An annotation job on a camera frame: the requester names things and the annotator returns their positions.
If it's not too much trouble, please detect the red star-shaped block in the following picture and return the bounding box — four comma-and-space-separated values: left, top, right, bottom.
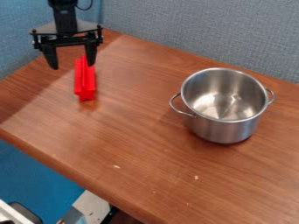
73, 54, 95, 102

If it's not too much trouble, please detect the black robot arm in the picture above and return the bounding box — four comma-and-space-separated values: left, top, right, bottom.
30, 0, 102, 70

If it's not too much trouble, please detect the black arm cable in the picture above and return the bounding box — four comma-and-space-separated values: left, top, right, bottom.
74, 0, 94, 11

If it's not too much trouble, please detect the black white device corner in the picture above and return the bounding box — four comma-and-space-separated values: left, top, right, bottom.
0, 199, 42, 224

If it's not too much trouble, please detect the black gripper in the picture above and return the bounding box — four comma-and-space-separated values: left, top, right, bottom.
29, 19, 102, 70

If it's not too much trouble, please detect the white grey box under table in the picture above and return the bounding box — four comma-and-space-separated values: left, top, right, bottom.
57, 190, 111, 224

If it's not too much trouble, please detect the stainless steel pot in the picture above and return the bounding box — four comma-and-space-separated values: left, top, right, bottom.
169, 67, 276, 144

